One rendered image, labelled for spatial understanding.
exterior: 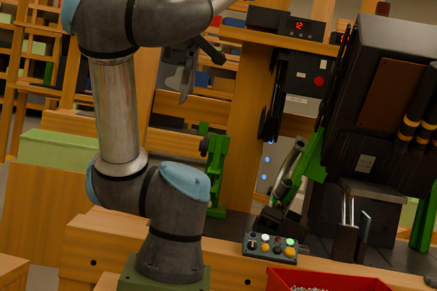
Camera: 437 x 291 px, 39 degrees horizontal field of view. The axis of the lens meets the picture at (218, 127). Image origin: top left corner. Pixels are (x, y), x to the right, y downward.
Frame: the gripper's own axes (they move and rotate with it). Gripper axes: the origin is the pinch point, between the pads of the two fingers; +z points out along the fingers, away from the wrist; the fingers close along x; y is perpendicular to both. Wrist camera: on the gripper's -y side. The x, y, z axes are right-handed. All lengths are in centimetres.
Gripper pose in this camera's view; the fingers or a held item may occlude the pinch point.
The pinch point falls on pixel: (184, 99)
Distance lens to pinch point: 157.5
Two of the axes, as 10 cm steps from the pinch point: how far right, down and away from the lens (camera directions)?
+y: -9.8, -1.8, 0.0
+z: -1.8, 9.8, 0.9
